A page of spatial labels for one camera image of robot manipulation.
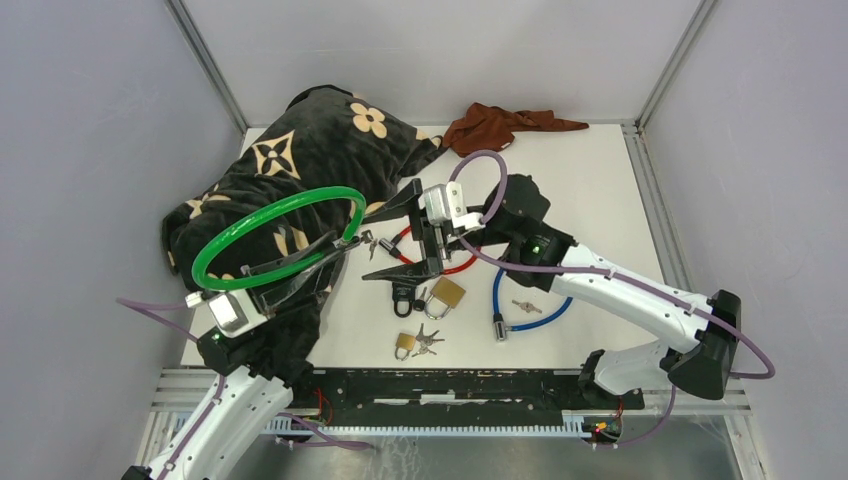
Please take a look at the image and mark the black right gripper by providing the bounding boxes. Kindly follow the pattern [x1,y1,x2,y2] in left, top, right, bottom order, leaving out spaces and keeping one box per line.
[354,177,515,286]

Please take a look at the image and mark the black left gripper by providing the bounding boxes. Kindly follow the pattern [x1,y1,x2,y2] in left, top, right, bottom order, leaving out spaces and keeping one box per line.
[243,231,346,336]

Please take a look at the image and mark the red cable lock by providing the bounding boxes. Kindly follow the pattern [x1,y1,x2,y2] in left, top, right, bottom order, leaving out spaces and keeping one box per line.
[378,226,477,275]

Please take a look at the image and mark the green cable lock keys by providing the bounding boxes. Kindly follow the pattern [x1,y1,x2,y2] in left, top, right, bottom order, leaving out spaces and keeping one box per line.
[360,230,379,261]

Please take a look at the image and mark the black padlock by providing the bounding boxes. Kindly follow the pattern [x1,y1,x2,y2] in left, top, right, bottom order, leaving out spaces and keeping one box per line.
[391,282,416,318]

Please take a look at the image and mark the small brass padlock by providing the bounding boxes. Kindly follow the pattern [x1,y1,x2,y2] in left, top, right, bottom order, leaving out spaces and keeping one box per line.
[394,333,417,361]

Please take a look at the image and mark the green cable lock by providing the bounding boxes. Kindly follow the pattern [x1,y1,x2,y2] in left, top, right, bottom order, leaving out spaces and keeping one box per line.
[190,185,369,293]

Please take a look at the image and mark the blue cable lock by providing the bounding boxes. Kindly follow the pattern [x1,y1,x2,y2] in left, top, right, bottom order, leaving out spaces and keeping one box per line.
[491,268,574,344]

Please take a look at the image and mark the blue cable lock keys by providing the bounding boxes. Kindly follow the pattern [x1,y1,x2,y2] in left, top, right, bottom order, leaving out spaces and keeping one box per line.
[511,300,543,314]

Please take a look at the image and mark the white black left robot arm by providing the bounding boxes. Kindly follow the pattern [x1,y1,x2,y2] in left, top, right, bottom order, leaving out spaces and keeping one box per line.
[123,231,373,479]

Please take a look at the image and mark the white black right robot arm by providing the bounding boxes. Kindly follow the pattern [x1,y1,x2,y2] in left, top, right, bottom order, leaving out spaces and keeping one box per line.
[365,174,741,408]

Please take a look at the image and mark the small padlock keys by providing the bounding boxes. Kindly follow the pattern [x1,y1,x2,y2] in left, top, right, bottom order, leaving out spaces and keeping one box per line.
[413,324,443,357]

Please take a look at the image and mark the black floral patterned blanket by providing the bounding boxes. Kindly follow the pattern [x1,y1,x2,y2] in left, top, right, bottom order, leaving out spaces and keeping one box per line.
[161,84,446,382]

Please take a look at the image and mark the brown crumpled cloth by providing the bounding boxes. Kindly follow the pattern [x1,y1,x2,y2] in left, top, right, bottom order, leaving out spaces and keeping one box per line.
[442,102,590,158]

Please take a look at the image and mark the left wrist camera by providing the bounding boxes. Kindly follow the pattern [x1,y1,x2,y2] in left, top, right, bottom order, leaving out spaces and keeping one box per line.
[206,290,268,338]

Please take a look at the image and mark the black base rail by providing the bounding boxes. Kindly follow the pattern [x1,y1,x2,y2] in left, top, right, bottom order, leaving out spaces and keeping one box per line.
[289,368,645,427]

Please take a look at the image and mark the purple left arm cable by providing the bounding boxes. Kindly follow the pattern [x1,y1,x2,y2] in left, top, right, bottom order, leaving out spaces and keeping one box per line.
[115,298,227,480]

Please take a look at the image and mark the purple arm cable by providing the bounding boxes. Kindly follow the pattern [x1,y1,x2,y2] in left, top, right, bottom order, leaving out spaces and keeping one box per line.
[115,298,227,480]
[449,150,776,448]

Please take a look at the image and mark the white slotted cable duct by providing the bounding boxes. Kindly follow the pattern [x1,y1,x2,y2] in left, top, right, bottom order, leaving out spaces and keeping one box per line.
[258,410,591,440]

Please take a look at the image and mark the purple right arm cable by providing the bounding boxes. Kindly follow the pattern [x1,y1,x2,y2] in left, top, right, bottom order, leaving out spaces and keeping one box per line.
[449,150,776,448]

